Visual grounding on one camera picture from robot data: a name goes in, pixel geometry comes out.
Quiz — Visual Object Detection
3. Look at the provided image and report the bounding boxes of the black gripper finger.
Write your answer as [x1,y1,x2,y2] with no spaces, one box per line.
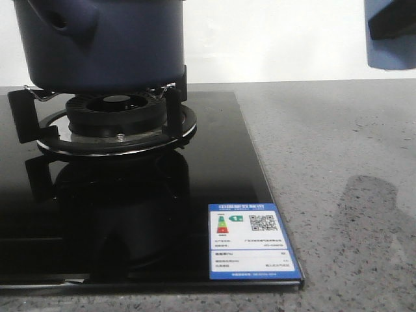
[368,0,415,40]

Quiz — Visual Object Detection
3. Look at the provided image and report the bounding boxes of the light blue ribbed cup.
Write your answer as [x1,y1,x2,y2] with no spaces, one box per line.
[364,1,415,70]

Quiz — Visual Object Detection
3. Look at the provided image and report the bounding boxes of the black pot support grate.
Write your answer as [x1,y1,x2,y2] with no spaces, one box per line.
[7,73,197,159]

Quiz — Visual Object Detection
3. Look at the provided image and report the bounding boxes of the dark blue cooking pot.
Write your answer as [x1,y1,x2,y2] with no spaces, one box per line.
[14,1,185,94]

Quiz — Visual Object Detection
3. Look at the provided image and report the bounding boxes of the blue energy label sticker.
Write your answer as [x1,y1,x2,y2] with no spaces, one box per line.
[208,203,302,281]

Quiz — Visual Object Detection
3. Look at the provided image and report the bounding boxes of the black gas burner head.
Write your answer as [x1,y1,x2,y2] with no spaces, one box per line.
[66,92,166,138]

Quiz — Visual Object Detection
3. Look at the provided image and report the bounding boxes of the black glass gas stove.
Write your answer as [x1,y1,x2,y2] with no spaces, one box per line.
[1,90,304,293]

